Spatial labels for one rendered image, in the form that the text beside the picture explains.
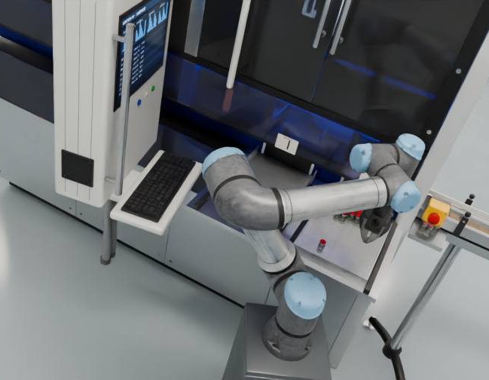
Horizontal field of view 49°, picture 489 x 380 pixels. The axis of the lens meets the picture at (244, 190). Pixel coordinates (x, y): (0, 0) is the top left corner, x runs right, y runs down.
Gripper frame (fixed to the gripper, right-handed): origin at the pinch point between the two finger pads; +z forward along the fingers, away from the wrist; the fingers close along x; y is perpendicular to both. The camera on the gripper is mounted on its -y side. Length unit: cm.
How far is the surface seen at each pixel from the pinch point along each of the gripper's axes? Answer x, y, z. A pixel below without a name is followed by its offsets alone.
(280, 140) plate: 44, 38, 4
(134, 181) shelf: 86, 7, 26
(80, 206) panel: 136, 39, 88
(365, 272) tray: -4.0, 7.6, 17.8
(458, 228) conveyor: -28, 48, 13
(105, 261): 102, 13, 85
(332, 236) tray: 10.9, 17.4, 17.8
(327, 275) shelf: 6.2, -1.5, 18.1
